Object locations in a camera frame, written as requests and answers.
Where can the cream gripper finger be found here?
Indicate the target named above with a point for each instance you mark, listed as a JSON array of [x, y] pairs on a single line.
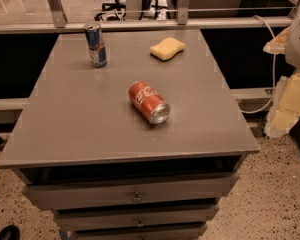
[[278, 44], [285, 111]]

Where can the red coke can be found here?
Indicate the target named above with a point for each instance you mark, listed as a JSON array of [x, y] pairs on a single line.
[[149, 102]]

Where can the blue red bull can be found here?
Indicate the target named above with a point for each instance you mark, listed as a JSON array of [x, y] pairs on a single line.
[[96, 45]]

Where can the grey metal railing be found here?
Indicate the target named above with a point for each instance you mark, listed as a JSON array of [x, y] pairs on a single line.
[[65, 16]]

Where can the yellow sponge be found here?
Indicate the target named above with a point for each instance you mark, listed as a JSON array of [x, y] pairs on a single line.
[[167, 48]]

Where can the top grey drawer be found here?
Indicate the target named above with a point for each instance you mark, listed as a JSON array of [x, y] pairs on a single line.
[[140, 191]]

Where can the grey drawer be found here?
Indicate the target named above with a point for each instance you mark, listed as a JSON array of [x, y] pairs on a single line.
[[136, 218], [160, 232], [140, 191]]

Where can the middle grey drawer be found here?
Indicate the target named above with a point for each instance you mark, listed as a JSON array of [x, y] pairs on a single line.
[[136, 218]]

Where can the black office chair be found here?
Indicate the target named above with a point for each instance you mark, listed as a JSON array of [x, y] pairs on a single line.
[[114, 0]]

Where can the bottom grey drawer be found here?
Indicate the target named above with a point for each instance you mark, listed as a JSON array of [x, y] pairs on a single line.
[[160, 232]]

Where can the grey drawer cabinet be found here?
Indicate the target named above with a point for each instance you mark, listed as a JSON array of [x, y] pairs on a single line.
[[79, 125]]

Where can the black shoe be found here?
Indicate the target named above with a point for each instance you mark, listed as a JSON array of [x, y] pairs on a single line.
[[10, 232]]

